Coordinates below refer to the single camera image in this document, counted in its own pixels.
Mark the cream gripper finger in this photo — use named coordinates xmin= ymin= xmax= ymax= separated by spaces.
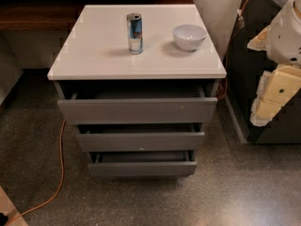
xmin=246 ymin=25 xmax=271 ymax=51
xmin=250 ymin=64 xmax=301 ymax=127

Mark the grey bottom drawer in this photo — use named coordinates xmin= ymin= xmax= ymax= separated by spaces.
xmin=87 ymin=151 xmax=197 ymax=177

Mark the grey drawer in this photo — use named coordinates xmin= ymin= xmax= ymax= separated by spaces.
xmin=58 ymin=96 xmax=217 ymax=124
xmin=87 ymin=151 xmax=197 ymax=177
xmin=76 ymin=124 xmax=205 ymax=152

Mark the silver blue redbull can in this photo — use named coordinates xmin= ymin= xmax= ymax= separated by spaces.
xmin=126 ymin=13 xmax=143 ymax=54

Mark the white top drawer cabinet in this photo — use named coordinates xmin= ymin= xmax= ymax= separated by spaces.
xmin=48 ymin=5 xmax=226 ymax=164

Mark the grey top drawer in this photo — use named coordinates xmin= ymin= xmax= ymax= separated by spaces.
xmin=58 ymin=96 xmax=217 ymax=124

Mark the grey middle drawer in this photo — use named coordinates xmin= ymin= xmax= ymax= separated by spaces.
xmin=76 ymin=124 xmax=205 ymax=152

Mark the dark grey cabinet right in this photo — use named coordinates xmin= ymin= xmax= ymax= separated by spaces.
xmin=225 ymin=0 xmax=301 ymax=144

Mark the white ceramic bowl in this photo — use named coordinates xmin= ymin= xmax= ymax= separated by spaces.
xmin=173 ymin=24 xmax=207 ymax=51

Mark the dark wooden shelf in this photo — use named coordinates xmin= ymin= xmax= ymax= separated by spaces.
xmin=0 ymin=0 xmax=193 ymax=31

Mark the wooden board corner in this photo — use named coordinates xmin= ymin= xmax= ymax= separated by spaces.
xmin=0 ymin=186 xmax=28 ymax=226

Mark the orange floor cable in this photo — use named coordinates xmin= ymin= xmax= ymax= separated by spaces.
xmin=4 ymin=120 xmax=67 ymax=226

